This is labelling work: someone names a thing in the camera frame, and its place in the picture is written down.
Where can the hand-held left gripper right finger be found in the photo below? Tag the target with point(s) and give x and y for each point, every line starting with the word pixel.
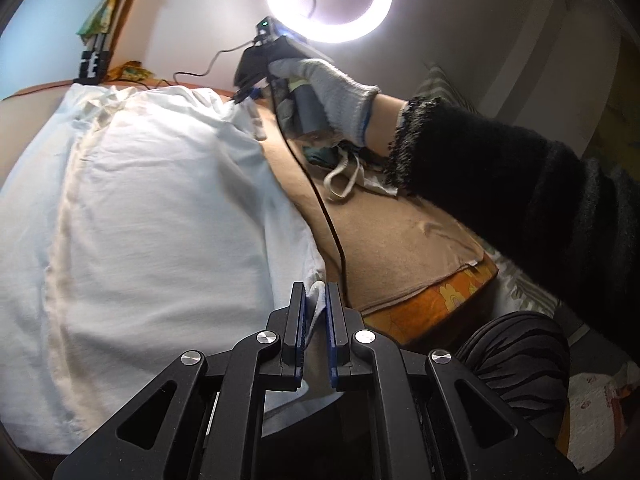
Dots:
pixel 331 342

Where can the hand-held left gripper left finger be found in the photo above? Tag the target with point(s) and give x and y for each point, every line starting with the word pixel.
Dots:
pixel 300 332

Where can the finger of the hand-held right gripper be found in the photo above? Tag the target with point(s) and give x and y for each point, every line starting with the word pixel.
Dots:
pixel 243 96

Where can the white garment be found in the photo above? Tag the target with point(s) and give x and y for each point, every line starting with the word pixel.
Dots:
pixel 150 210

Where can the person's right forearm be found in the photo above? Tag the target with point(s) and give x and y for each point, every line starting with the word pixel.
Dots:
pixel 500 185

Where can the person's right hand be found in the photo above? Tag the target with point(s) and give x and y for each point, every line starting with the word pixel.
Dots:
pixel 335 90

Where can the dark green cloth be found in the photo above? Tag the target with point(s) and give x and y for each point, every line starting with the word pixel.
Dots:
pixel 320 152

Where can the black folded stand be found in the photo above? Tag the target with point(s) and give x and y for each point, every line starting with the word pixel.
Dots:
pixel 92 62

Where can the colourful printed cloth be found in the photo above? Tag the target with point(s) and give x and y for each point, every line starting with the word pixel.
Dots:
pixel 100 15

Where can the green patterned pillow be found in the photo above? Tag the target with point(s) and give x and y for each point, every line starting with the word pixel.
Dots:
pixel 440 80

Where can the person's striped trouser leg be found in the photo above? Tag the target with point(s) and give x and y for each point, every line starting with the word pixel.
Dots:
pixel 520 360

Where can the green patterned white cloth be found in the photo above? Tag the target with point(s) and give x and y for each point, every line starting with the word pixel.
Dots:
pixel 530 290

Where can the white printed cloth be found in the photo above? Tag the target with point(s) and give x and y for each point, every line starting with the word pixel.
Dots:
pixel 595 410

